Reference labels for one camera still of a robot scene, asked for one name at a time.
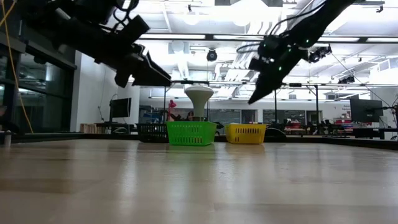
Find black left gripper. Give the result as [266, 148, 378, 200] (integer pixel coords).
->
[93, 14, 173, 89]

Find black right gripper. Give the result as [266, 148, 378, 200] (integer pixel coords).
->
[248, 34, 309, 105]

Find yellow plastic basket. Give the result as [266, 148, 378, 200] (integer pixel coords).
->
[224, 123, 267, 145]

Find black computer monitor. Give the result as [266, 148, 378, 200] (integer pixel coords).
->
[109, 97, 132, 119]
[349, 98, 384, 123]

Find white dome desk lamp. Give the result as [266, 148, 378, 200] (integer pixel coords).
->
[184, 85, 215, 121]

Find person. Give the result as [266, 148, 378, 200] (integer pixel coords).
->
[177, 110, 195, 122]

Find black ceiling spotlight cluster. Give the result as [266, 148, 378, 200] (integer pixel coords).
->
[307, 44, 333, 64]

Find black plastic basket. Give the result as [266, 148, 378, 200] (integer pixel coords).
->
[136, 123, 170, 144]

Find green plastic basket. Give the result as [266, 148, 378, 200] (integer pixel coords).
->
[166, 121, 218, 147]

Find cluttered background desk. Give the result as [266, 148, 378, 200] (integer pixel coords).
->
[281, 116, 398, 140]

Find wooden crates stack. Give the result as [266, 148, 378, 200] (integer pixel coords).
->
[80, 123, 103, 134]

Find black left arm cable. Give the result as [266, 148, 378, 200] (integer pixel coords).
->
[111, 0, 141, 26]

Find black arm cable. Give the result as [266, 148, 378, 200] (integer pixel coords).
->
[269, 0, 329, 35]
[111, 0, 141, 26]

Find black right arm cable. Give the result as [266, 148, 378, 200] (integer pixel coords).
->
[269, 0, 329, 35]

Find yellow extension cable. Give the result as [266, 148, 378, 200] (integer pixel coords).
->
[0, 0, 34, 134]

